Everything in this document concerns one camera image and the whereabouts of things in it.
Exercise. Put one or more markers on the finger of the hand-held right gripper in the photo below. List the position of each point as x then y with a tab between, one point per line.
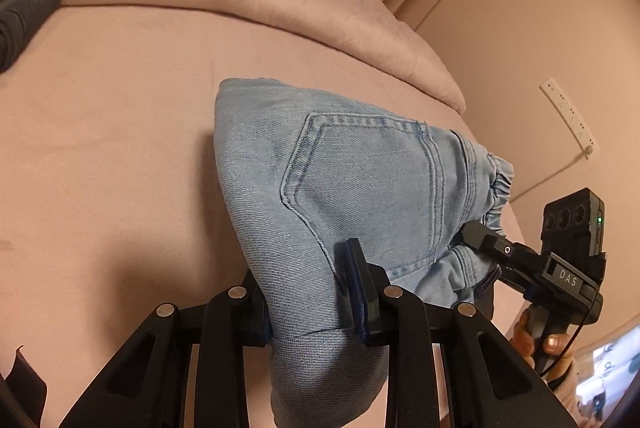
482	235
492	279

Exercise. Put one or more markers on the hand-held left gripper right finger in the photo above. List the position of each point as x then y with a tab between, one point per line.
350	288

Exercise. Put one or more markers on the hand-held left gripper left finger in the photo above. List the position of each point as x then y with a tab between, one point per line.
250	303

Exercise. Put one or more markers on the light blue denim pants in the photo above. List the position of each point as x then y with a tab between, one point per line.
360	173

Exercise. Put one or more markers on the person's right forearm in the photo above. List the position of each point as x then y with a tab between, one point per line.
567	388

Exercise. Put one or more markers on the person's right hand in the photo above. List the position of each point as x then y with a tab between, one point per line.
524	343

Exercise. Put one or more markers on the white power strip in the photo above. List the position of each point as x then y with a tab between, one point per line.
567	118

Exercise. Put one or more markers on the pink bed sheet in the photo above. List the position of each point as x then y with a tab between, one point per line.
100	133

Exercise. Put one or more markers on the dark grey ribbed object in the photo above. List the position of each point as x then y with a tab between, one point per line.
25	13

